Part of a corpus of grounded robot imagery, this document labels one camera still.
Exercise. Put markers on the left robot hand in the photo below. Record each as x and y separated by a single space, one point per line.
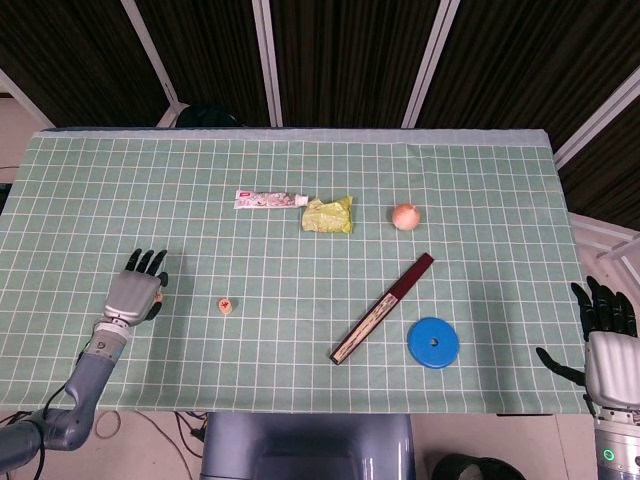
131 297

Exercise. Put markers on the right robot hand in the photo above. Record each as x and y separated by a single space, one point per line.
615 370

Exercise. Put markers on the wooden chess piece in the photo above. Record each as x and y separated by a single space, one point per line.
226 305
158 297

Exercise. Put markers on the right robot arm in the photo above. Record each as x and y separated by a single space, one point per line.
620 450

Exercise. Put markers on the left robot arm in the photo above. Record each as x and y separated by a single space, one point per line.
90 380

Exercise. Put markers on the green grid tablecloth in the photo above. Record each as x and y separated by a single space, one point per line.
300 275

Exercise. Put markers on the white metal rack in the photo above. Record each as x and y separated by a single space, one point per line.
595 235

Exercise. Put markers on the white pink toothpaste tube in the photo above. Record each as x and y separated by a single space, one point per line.
265 200

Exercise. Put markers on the blue disc with hole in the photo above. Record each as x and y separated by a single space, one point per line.
425 350

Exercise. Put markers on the black waste bin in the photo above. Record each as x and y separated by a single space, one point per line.
450 470

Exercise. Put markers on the black chair back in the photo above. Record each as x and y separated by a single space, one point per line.
205 117

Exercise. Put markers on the yellow-green snack bag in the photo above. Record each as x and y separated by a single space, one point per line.
327 217

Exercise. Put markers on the blue-grey robot torso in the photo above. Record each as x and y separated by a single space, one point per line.
300 450

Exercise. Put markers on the dark red folding fan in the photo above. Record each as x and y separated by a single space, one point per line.
380 310

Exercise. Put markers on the onion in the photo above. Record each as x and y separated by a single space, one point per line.
406 216

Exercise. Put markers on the white partition frame post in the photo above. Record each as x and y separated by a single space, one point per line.
268 60
431 60
27 100
152 55
600 117

